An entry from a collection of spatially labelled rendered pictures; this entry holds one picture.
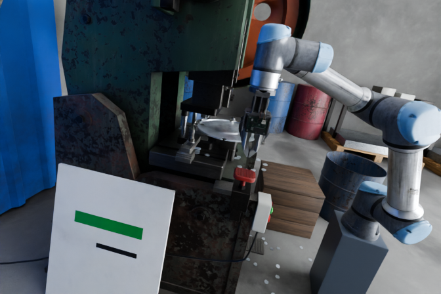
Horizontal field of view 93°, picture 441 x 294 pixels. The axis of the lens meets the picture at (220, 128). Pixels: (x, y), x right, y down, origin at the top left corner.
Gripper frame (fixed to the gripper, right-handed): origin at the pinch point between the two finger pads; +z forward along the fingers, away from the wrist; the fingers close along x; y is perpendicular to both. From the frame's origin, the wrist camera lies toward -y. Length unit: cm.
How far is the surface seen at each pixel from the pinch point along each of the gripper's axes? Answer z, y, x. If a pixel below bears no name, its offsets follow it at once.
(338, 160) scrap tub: 44, -125, 85
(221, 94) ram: -12.0, -25.7, -14.8
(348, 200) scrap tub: 58, -86, 82
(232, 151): 13.2, -28.1, -6.1
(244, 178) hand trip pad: 7.7, 2.9, 0.2
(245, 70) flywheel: -21, -66, -9
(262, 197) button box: 20.5, -8.4, 8.6
